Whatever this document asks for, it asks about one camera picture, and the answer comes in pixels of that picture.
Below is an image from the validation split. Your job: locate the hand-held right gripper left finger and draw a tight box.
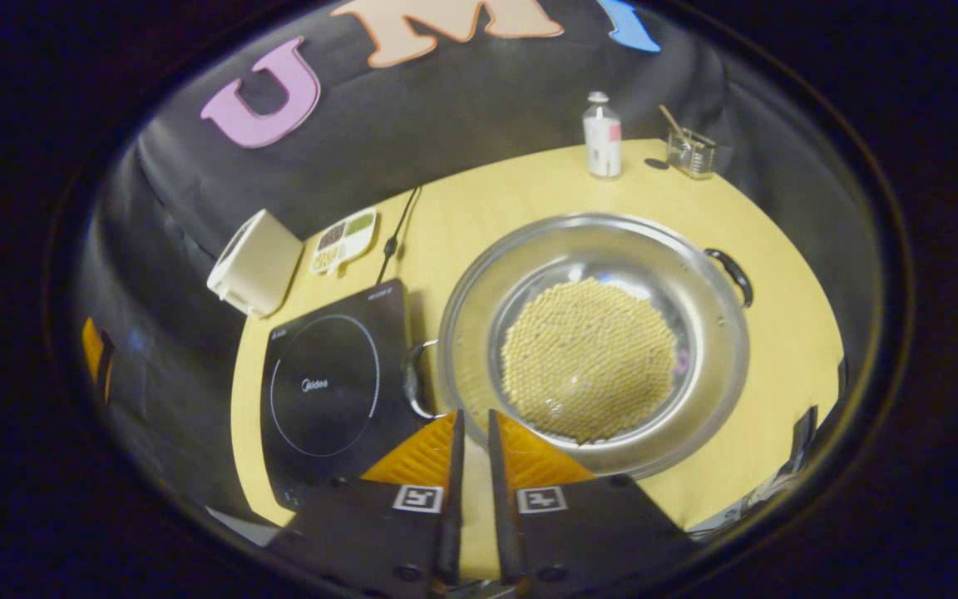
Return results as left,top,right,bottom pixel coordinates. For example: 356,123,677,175
267,408,467,593

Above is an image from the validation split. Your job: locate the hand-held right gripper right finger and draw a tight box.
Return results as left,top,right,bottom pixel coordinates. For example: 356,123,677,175
487,408,698,593

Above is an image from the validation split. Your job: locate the black induction cooktop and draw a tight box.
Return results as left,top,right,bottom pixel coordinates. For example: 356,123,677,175
260,278,447,513

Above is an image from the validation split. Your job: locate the stainless steel pot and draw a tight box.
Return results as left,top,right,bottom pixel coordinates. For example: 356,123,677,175
402,211,755,481

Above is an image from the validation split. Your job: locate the pile of yellow soybeans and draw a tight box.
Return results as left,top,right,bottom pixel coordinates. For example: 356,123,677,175
501,277,679,446

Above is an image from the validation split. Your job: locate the white toaster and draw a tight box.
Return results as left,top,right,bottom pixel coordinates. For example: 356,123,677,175
206,209,304,319

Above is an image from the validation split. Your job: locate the white divided bean dish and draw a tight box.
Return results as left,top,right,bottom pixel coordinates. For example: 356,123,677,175
309,207,379,276

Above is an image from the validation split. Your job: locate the small white bottle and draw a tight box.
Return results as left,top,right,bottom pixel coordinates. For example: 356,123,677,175
582,91,624,180

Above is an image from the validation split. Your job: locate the small glass container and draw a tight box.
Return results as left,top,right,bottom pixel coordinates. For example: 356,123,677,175
666,127,719,181

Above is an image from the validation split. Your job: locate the black power cable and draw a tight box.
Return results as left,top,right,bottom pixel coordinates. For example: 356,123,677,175
374,186,422,285

